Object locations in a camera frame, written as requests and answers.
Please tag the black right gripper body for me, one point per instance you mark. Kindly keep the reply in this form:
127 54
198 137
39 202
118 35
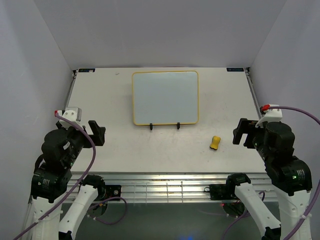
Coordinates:
254 138

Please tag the yellow whiteboard eraser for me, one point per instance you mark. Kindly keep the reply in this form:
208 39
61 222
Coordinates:
214 145

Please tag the yellow framed whiteboard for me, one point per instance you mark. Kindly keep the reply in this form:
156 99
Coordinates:
162 98

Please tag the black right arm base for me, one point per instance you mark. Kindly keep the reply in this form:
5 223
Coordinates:
232 205

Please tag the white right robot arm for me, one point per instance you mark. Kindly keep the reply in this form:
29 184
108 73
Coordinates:
290 177

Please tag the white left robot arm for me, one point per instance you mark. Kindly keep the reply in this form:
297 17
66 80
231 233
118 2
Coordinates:
51 176

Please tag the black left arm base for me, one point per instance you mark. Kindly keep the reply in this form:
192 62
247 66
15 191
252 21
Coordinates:
110 191

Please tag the blue table corner label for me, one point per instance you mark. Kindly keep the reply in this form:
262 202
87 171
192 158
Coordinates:
235 69

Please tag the blue left corner label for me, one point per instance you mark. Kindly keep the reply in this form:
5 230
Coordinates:
86 70

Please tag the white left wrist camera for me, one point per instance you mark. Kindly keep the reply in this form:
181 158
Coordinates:
73 114

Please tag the metal wire board stand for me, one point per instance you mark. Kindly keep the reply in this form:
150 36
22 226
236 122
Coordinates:
176 125

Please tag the aluminium extrusion frame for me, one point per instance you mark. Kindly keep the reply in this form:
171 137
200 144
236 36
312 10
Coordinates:
163 163

